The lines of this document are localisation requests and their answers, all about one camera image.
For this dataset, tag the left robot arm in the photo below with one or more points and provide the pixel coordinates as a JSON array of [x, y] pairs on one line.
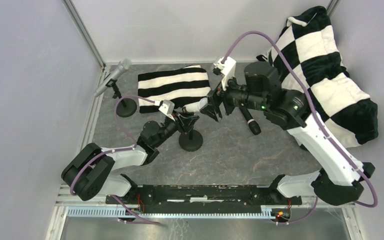
[[97, 170]]

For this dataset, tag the black mic stand back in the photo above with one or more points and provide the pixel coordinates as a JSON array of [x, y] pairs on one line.
[[191, 141]]

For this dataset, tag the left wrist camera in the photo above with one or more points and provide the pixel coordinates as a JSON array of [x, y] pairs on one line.
[[166, 107]]

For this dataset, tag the silver microphone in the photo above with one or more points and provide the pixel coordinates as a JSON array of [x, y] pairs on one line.
[[122, 67]]

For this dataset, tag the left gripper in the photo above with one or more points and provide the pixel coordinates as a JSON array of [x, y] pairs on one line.
[[181, 120]]

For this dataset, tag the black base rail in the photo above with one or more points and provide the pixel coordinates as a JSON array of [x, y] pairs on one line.
[[205, 199]]

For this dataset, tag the black microphone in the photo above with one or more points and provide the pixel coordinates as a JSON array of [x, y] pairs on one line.
[[251, 122]]

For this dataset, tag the black mic stand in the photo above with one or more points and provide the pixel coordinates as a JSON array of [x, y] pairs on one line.
[[127, 107], [191, 141]]

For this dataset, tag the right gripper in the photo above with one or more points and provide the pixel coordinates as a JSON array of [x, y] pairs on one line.
[[220, 100]]

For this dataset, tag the white microphone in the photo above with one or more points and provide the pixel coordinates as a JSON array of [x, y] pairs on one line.
[[195, 107]]

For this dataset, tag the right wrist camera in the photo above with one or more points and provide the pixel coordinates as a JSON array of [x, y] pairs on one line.
[[226, 70]]

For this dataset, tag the metal corner post left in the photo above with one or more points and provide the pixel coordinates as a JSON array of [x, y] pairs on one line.
[[81, 27]]

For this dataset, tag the black mic stand front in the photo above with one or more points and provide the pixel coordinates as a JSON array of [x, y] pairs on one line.
[[127, 107]]

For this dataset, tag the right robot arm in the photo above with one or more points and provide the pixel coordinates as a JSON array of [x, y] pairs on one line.
[[339, 181]]

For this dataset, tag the striped black white cloth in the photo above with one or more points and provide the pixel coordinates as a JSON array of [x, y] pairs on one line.
[[182, 86]]

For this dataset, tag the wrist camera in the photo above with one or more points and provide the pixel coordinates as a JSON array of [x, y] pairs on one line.
[[226, 70], [166, 107]]

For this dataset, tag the checkered black white bag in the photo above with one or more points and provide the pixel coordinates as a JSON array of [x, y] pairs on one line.
[[307, 58]]

